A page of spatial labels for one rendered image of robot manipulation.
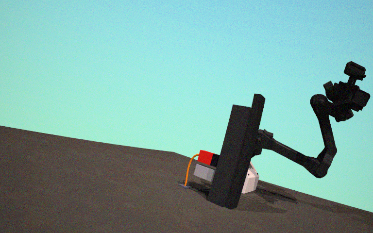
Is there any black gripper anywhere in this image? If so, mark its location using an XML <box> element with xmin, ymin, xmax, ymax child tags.
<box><xmin>328</xmin><ymin>61</ymin><xmax>366</xmax><ymax>121</ymax></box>

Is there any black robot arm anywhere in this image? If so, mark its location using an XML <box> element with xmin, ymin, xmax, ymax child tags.
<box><xmin>252</xmin><ymin>81</ymin><xmax>370</xmax><ymax>178</ymax></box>

